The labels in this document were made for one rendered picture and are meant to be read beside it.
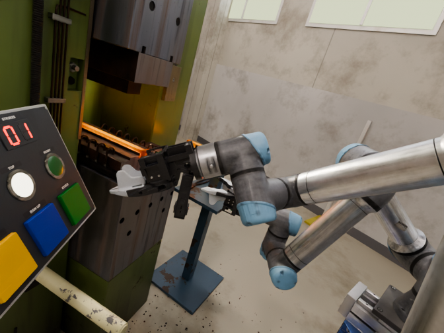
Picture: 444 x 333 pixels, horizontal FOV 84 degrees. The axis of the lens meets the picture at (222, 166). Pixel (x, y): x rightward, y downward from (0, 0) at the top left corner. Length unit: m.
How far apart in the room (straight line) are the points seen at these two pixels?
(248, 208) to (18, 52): 0.68
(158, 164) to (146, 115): 0.82
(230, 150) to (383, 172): 0.28
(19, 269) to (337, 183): 0.57
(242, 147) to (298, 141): 3.34
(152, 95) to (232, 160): 0.85
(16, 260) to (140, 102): 0.97
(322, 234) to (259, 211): 0.31
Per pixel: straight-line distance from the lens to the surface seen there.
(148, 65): 0.95
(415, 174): 0.50
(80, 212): 0.67
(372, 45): 3.73
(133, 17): 0.88
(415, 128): 3.41
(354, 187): 0.52
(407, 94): 3.48
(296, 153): 3.85
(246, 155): 0.51
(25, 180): 0.58
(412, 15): 3.71
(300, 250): 0.78
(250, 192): 0.49
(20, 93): 0.87
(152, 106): 1.30
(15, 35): 0.84
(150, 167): 0.54
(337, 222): 0.76
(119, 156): 1.03
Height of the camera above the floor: 1.36
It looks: 19 degrees down
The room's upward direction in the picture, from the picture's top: 17 degrees clockwise
